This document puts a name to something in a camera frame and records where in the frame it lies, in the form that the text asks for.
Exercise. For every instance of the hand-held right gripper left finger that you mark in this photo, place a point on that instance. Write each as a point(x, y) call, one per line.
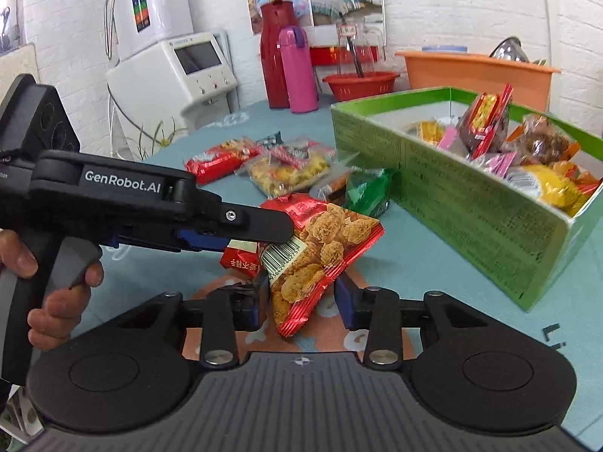
point(262, 301)

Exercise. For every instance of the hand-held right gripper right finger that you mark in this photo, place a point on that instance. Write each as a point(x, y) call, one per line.
point(345, 301)

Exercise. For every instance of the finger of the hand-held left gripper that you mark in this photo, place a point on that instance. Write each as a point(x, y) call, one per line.
point(254, 227)

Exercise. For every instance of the red fried snack packet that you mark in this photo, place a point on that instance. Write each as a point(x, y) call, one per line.
point(320, 245)

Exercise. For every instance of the green cardboard box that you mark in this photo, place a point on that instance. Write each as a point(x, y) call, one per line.
point(461, 216)

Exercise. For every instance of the pink packet of round biscuits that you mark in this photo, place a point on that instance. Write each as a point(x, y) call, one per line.
point(499, 162)

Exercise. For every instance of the clear packet of brown dates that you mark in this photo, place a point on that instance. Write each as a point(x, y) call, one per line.
point(541, 141)

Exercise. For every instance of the orange clear snack packet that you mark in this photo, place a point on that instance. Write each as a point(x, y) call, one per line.
point(584, 174)

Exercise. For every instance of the clear packet of yellow snacks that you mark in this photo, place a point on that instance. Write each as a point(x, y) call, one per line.
point(287, 172)

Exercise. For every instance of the person's left hand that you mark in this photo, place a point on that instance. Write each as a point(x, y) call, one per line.
point(56, 313)

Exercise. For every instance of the red packet with yellow characters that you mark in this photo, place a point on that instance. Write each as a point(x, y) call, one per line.
point(242, 256)

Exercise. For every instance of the long red snack packet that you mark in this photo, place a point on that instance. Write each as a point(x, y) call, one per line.
point(219, 162)

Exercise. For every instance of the small clear orange packet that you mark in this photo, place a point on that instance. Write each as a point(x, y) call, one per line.
point(329, 190)

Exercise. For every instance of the small dark snack packet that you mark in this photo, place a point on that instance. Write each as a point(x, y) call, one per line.
point(268, 141)

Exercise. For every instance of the small green snack packet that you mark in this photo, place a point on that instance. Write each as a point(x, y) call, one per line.
point(370, 193)

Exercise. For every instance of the white water dispenser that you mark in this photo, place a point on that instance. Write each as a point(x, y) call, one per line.
point(160, 56)

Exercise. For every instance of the pink thermos bottle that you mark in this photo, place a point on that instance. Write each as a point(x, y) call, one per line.
point(297, 70)

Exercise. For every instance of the red thermos jug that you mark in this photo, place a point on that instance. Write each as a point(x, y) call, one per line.
point(278, 56)

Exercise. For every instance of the red plastic basket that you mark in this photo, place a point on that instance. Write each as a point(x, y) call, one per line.
point(362, 85)

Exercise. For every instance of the red plastic crate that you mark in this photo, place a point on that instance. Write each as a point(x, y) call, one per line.
point(329, 55)

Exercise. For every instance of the small yellow orange packet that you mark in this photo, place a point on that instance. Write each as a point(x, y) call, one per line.
point(433, 132)

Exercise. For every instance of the clear glass pitcher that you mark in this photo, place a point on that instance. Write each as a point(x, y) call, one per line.
point(362, 49)

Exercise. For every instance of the red packet with yellow print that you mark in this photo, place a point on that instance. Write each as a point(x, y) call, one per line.
point(487, 117)

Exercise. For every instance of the large yellow snack packet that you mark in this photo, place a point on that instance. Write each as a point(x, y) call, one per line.
point(549, 188)

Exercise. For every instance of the orange plastic basin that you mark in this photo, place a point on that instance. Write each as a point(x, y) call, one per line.
point(476, 77)

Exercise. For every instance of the blue plastic lid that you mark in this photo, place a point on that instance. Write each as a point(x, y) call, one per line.
point(443, 48)

